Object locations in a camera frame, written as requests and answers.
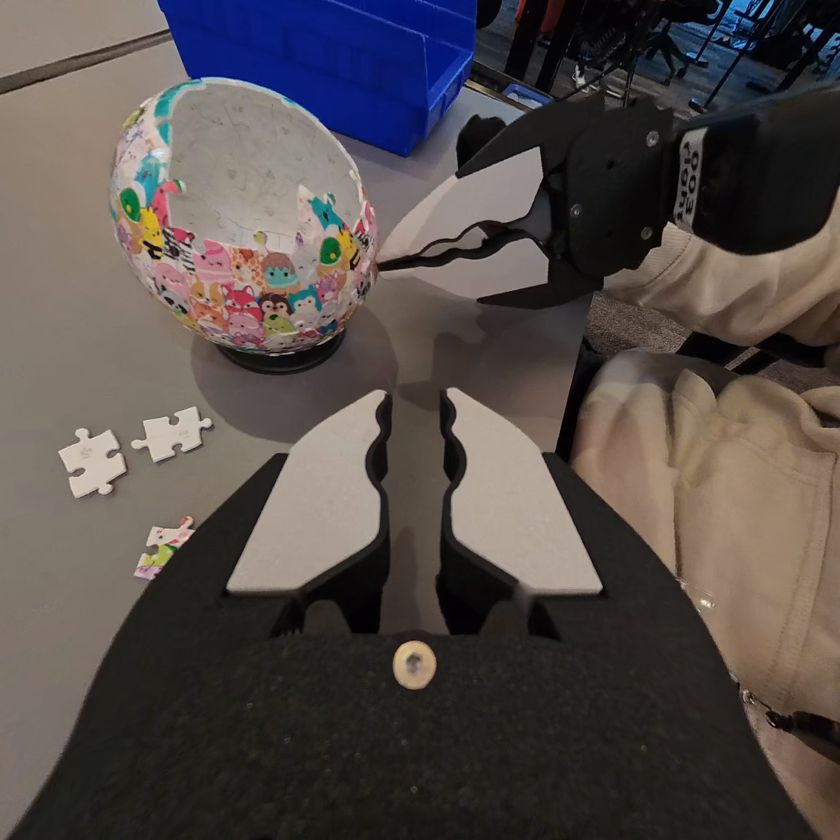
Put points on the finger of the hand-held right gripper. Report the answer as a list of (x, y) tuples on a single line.
[(485, 197), (499, 269)]

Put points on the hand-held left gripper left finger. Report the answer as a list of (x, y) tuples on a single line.
[(315, 518)]

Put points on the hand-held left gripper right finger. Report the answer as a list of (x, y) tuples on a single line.
[(518, 518)]

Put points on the colourful puzzle ball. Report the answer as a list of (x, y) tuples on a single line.
[(249, 216)]

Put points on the colourful puzzle piece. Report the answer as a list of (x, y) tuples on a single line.
[(163, 548)]

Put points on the black ball stand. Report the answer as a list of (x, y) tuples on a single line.
[(282, 358)]

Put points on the white puzzle piece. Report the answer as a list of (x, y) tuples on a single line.
[(170, 434), (92, 463)]

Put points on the blue plastic bin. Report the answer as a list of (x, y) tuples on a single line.
[(341, 59)]

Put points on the person's cream sweatshirt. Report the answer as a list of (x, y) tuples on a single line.
[(735, 492)]

